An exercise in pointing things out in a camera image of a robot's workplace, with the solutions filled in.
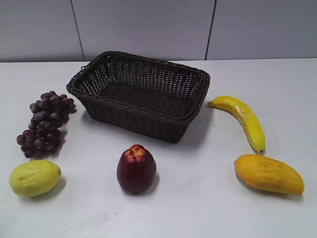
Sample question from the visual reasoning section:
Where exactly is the orange yellow mango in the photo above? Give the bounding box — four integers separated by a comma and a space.
234, 154, 305, 195

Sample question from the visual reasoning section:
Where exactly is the purple grape bunch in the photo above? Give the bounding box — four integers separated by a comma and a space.
16, 91, 77, 159

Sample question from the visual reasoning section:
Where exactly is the dark red apple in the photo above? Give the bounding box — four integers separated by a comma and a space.
116, 144, 157, 193

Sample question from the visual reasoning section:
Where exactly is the yellow banana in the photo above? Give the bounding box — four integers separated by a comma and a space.
208, 96, 266, 154

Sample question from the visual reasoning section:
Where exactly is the dark brown woven basket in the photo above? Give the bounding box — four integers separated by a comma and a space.
66, 51, 211, 143

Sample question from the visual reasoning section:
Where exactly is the yellow green lemon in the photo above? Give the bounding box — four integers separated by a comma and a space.
9, 160, 61, 197

